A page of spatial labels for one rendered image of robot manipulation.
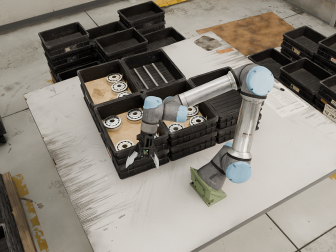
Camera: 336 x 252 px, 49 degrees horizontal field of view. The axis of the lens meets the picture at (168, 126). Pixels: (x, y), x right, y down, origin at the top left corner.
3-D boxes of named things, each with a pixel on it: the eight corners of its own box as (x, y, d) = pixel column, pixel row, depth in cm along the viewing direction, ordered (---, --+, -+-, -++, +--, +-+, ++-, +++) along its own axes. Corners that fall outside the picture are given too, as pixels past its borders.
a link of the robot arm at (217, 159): (226, 168, 194) (243, 148, 191) (233, 179, 181) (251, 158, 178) (209, 155, 190) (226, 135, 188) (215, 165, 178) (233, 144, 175)
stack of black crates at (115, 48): (138, 66, 373) (133, 26, 342) (151, 82, 354) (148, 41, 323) (101, 79, 360) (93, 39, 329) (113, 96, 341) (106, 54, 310)
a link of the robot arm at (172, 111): (185, 102, 168) (162, 99, 167) (189, 108, 158) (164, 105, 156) (182, 118, 171) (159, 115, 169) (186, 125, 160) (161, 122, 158)
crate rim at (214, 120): (219, 120, 201) (219, 117, 199) (169, 138, 193) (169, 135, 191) (187, 81, 228) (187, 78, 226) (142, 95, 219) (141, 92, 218)
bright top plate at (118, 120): (123, 124, 209) (123, 123, 209) (107, 130, 206) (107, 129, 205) (117, 114, 216) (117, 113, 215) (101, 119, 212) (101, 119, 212)
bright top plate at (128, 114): (146, 117, 212) (146, 117, 212) (129, 122, 210) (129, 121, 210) (140, 107, 219) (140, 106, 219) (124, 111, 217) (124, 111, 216)
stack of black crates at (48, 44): (87, 60, 385) (78, 21, 354) (97, 74, 366) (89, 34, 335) (49, 72, 372) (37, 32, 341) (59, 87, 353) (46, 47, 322)
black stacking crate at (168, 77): (186, 93, 234) (186, 79, 227) (143, 107, 226) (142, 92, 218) (161, 62, 261) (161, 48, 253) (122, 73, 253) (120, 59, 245)
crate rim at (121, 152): (169, 138, 193) (169, 135, 191) (115, 157, 185) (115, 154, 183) (142, 95, 219) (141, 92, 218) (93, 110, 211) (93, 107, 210)
